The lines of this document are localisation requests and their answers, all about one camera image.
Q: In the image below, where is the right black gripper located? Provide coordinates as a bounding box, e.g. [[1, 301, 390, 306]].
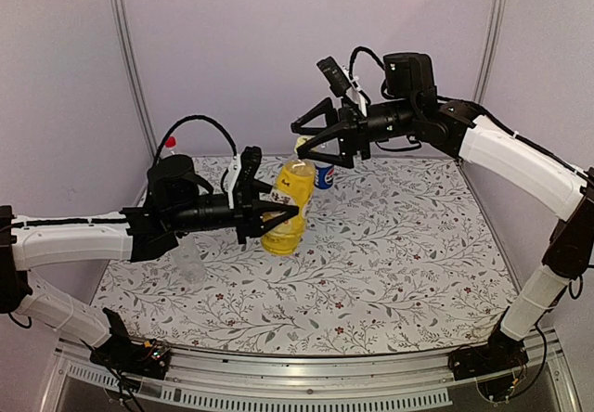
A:
[[291, 96, 419, 167]]

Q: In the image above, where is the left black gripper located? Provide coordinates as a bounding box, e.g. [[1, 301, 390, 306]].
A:
[[168, 180, 299, 245]]

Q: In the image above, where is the yellow juice bottle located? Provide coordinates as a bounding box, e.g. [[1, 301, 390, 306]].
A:
[[260, 159, 317, 255]]

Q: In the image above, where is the Pepsi bottle blue label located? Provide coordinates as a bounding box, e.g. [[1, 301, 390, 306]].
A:
[[315, 161, 335, 190]]

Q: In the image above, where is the pale yellow bottle cap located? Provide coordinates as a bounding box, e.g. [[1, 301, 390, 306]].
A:
[[294, 135, 311, 150]]

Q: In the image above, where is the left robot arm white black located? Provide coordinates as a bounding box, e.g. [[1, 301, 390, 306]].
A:
[[1, 148, 300, 369]]

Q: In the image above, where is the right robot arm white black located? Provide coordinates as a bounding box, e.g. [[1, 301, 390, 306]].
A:
[[291, 52, 593, 371]]

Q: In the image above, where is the clear empty plastic bottle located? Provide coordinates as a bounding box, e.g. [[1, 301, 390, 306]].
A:
[[171, 235, 206, 287]]

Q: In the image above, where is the red-capped clear bottle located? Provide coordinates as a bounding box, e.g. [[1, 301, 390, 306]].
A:
[[163, 136, 177, 155]]

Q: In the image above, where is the floral patterned table mat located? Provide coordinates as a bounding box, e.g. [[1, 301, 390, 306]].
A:
[[93, 158, 517, 355]]

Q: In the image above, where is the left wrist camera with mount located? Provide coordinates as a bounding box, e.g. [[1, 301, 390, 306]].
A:
[[220, 146, 262, 205]]

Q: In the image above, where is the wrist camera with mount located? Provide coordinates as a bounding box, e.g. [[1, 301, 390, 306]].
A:
[[316, 57, 370, 117], [220, 146, 262, 205]]

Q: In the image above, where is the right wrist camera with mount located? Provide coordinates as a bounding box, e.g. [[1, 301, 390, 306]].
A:
[[316, 57, 370, 117]]

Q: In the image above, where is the right black camera cable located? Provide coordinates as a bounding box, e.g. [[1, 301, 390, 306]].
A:
[[349, 45, 386, 79]]

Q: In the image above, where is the black camera cable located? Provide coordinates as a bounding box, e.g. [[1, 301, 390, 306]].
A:
[[152, 114, 239, 162], [349, 45, 386, 79]]

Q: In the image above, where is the left black camera cable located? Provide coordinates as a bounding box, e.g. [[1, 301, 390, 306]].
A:
[[152, 114, 239, 162]]

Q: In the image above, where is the right aluminium corner post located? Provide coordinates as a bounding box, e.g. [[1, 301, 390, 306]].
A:
[[472, 0, 507, 104]]

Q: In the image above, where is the aluminium corner post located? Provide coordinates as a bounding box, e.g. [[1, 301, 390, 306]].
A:
[[110, 0, 157, 157], [472, 0, 507, 104]]

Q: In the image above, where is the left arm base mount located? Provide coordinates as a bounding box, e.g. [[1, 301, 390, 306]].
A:
[[90, 307, 171, 380]]

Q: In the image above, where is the aluminium front rail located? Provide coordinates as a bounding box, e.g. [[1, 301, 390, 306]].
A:
[[40, 329, 587, 411]]

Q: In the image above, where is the left aluminium corner post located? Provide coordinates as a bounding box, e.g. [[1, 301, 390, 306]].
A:
[[110, 0, 157, 157]]

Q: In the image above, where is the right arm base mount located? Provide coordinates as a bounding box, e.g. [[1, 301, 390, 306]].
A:
[[447, 328, 529, 403]]

